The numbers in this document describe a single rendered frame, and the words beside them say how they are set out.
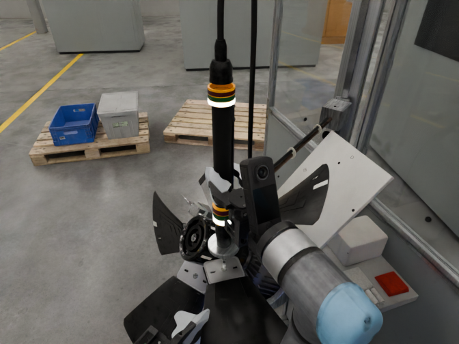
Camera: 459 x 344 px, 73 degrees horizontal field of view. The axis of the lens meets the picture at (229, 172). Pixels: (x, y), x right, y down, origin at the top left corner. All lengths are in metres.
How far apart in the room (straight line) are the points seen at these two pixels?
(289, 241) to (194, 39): 5.75
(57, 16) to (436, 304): 7.82
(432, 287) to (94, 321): 1.78
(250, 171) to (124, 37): 7.41
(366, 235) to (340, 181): 0.39
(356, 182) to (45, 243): 2.39
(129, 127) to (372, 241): 2.86
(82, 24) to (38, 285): 6.24
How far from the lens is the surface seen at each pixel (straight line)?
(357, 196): 0.87
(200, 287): 0.87
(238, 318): 0.71
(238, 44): 6.14
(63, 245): 2.72
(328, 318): 0.39
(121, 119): 3.52
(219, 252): 0.68
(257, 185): 0.45
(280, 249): 0.43
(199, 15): 6.01
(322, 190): 0.64
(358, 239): 1.23
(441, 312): 1.32
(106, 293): 2.31
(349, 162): 0.93
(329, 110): 1.07
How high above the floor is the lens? 1.81
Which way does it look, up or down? 35 degrees down
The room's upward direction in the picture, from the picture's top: straight up
